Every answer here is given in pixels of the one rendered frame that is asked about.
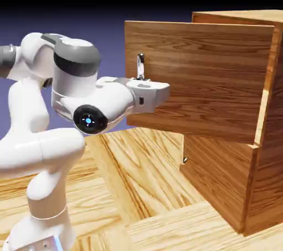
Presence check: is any wooden cabinet door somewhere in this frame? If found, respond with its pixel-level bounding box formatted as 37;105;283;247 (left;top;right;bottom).
124;20;281;146
180;134;259;236

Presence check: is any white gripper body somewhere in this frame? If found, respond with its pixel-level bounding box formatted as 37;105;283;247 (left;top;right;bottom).
127;79;171;109

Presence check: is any light wooden cabinet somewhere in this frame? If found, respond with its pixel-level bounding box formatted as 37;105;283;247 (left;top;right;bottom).
180;9;283;238

